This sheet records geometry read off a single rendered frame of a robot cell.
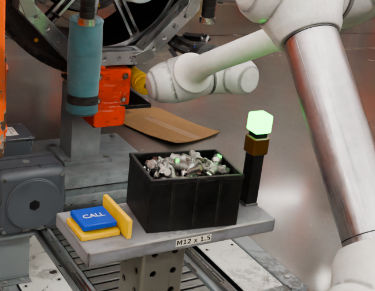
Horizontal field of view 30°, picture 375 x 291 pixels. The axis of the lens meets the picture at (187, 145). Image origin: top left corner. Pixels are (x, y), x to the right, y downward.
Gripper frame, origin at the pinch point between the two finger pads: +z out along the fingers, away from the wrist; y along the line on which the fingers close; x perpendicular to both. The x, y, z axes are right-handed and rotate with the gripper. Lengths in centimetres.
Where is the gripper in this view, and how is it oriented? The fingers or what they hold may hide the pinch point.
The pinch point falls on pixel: (171, 40)
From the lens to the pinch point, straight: 214.0
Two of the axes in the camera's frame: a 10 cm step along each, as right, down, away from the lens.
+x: -5.3, -5.9, -6.1
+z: -4.9, -3.7, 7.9
